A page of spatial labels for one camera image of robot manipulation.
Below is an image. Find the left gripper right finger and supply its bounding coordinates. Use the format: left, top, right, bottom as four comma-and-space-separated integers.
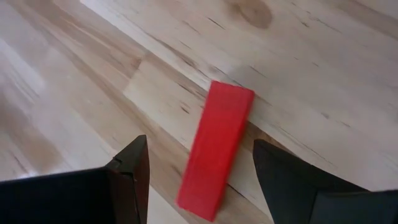
252, 138, 398, 224

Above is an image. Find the long red block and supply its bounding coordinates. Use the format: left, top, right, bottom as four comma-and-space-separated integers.
175, 80, 256, 223

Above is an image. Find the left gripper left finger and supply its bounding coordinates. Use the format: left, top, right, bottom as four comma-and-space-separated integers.
0, 134, 150, 224

